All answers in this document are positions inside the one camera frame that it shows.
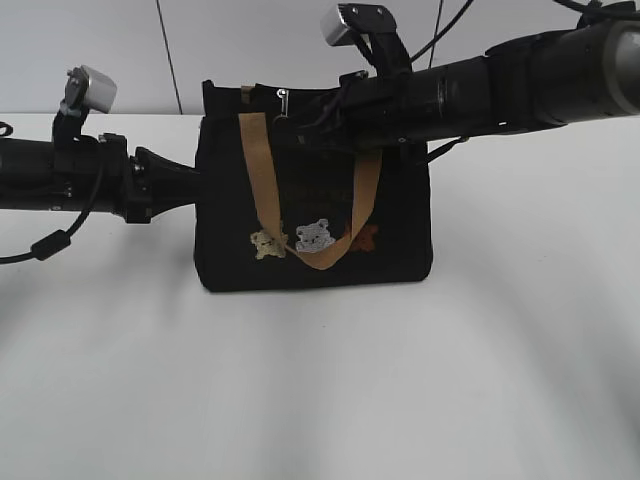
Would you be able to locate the tan front bag strap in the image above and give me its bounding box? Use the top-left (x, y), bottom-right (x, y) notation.
top-left (238, 112), bottom-right (385, 271)

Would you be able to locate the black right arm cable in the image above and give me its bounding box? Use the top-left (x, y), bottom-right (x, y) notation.
top-left (410, 0), bottom-right (609, 69)

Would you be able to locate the silver zipper pull with ring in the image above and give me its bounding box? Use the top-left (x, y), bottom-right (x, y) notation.
top-left (275, 88), bottom-right (290, 120)

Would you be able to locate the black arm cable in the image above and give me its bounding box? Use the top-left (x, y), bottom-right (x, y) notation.
top-left (410, 0), bottom-right (609, 69)
top-left (0, 149), bottom-right (107, 267)

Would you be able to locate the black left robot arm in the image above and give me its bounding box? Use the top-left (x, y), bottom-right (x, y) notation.
top-left (1, 122), bottom-right (204, 224)

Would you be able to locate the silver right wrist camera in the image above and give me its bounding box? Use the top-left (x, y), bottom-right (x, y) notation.
top-left (320, 3), bottom-right (397, 47)

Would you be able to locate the black canvas tote bag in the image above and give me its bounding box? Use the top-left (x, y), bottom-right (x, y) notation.
top-left (194, 81), bottom-right (433, 292)

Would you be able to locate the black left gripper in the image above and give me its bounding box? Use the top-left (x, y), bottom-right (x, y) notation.
top-left (98, 133), bottom-right (201, 224)

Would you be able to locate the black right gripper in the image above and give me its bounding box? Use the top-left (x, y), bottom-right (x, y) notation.
top-left (292, 70), bottom-right (415, 153)

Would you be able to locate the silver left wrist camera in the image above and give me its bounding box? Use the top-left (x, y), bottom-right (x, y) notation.
top-left (59, 65), bottom-right (117, 116)

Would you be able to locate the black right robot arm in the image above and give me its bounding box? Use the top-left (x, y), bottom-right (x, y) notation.
top-left (289, 1), bottom-right (639, 150)

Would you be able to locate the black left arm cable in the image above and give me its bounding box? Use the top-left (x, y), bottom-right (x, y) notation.
top-left (0, 149), bottom-right (107, 267)

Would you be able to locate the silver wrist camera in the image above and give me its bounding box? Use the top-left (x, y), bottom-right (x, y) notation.
top-left (320, 3), bottom-right (397, 47)
top-left (59, 65), bottom-right (117, 116)

